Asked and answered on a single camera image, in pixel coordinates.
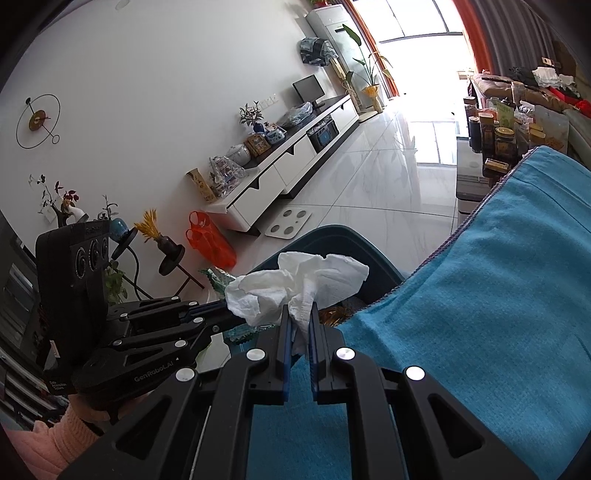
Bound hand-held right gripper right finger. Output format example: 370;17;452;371
308;305;539;480

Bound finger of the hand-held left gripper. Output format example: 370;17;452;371
110;315;242;355
107;296;232;325

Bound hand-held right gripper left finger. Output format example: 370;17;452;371
60;307;294;480

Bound white tissue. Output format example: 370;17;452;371
224;251;370;357

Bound clear green-edged plastic wrapper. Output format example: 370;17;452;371
198;267;279;345

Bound teal plastic bin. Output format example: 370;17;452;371
242;224;408;334

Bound person's left forearm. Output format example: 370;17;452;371
0;401;112;480

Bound person's left hand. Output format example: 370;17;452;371
108;390;156;424

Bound black plant stand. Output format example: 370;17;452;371
108;225;206;302

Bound yellow flowers in dark vase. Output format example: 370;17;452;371
133;208;177;257

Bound red plastic bag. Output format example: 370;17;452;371
185;210;238;270

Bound white vase with dark branches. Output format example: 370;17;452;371
28;174;89;227

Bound white body scale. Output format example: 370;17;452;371
264;208;313;240

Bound beige patterned box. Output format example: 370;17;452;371
185;167;218;204

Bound clear wrapped ornament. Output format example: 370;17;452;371
207;154;248;195

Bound white ceramic jar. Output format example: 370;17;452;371
226;143;253;166

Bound white TV cabinet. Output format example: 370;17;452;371
202;94;360;233

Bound small plant in blue vase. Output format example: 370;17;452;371
238;101;267;135

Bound coffee table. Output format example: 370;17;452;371
454;82;574;219

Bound clear plastic bag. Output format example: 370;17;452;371
276;102;313;128

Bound yellow wrapped flower pot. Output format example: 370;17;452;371
362;84;384;113

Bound black monitor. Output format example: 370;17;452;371
292;76;327;110

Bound tall green leafy plant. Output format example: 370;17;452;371
341;23;396;112

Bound covered standing fan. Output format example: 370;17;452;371
297;36;359;112

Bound white standing air conditioner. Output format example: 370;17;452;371
304;6;370;110

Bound brown ottoman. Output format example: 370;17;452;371
470;73;555;110

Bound window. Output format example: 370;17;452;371
351;0;472;48

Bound red cloth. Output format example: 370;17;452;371
551;87;591;116

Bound pile of white clothes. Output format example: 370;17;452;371
531;66;576;89

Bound grey curtain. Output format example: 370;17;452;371
462;0;574;75

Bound cardboard box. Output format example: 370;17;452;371
549;39;583;70

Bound round wire wall clock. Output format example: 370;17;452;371
16;93;62;150

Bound wooden picture frame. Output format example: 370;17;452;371
243;133;272;157

